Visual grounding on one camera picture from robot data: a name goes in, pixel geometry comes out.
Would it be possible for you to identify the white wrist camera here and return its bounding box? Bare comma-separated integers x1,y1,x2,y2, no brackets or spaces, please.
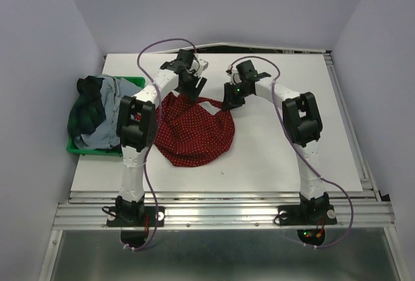
189,57,209,77
226,66,242,85

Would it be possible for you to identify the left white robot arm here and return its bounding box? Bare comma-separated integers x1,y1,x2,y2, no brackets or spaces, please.
115,49,208,225

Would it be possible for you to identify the dark green plaid skirt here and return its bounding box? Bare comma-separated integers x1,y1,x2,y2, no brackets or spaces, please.
67,76,106,139

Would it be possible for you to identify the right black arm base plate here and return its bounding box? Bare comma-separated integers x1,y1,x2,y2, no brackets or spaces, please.
273,204,337,226

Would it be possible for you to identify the aluminium rail frame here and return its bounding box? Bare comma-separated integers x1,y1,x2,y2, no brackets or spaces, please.
40,51,410,280

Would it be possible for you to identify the green plastic bin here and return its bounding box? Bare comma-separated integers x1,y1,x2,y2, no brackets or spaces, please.
66,75,146,158

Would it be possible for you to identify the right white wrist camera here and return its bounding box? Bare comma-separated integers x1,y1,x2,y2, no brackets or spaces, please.
226,66,242,85

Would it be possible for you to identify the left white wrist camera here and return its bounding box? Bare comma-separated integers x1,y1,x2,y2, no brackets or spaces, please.
189,57,209,77

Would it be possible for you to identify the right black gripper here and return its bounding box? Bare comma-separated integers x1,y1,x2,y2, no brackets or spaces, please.
220,81,251,111

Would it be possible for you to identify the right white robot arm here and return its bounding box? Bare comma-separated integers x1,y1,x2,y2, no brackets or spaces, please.
222,57,332,226

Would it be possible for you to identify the red polka dot skirt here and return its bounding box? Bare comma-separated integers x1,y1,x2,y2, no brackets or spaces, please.
155,92,235,167

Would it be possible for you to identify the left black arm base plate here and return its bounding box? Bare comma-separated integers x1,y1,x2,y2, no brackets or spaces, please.
102,206,165,228

